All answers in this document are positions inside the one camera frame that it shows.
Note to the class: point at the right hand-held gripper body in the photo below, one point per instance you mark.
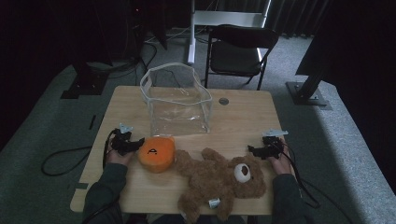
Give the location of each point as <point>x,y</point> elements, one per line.
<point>274,142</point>

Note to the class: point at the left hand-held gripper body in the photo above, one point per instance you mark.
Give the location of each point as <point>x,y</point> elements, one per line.
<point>122,138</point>

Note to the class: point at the orange plush toy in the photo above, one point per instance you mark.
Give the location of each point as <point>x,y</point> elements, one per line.
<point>156,153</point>

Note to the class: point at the brown teddy bear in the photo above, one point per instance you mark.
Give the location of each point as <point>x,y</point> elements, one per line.
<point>218,180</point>

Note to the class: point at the clear plastic bag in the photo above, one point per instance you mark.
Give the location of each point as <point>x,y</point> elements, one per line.
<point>177,102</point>

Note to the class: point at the person's left hand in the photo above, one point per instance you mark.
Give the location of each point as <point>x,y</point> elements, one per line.
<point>117,158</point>

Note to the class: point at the person's right hand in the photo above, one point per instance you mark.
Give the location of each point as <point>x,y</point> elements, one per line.
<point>282,161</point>

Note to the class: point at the small black stick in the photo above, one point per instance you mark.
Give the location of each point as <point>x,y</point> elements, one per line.
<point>92,122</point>

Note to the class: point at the round grey table grommet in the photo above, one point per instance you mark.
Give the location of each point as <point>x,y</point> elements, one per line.
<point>223,101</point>

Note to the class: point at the black folding chair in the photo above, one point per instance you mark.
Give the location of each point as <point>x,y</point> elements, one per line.
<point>236,56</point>

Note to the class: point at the white metal stand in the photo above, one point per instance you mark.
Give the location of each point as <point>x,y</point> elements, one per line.
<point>218,17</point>

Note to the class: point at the black stand with base plate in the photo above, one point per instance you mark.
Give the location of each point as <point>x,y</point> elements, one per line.
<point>85,82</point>
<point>308,87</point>

